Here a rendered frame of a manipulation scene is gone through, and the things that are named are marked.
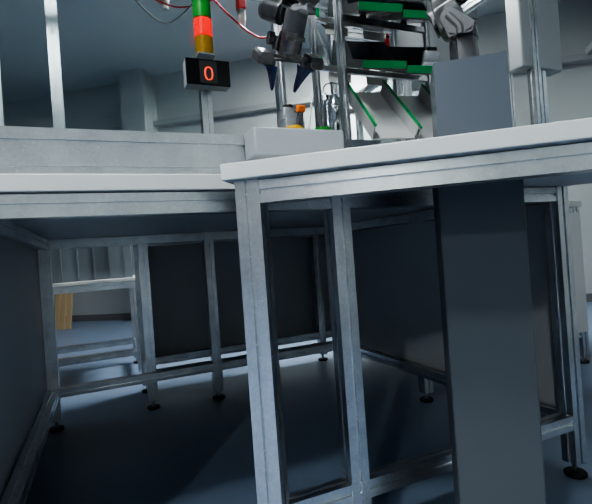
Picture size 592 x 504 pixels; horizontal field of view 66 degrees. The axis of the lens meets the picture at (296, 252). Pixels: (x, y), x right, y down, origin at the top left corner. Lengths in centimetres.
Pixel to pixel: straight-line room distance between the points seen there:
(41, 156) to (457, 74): 81
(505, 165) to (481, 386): 45
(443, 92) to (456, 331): 48
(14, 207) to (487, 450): 98
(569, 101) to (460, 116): 448
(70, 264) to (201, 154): 207
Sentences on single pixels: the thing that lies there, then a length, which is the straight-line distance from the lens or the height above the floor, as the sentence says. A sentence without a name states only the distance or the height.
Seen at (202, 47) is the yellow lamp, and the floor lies 127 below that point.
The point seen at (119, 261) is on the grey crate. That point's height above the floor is 72.
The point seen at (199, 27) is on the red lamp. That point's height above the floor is 133.
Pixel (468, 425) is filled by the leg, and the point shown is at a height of 33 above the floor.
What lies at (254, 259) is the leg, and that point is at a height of 69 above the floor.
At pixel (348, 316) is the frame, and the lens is 102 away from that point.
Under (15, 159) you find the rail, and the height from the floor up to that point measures 90.
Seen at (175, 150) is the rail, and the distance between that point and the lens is 98.
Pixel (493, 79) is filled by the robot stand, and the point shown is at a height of 101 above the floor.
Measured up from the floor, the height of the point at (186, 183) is 84.
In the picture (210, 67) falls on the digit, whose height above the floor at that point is 122.
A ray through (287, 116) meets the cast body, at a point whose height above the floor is 106.
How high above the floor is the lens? 70
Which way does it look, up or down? level
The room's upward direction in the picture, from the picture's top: 4 degrees counter-clockwise
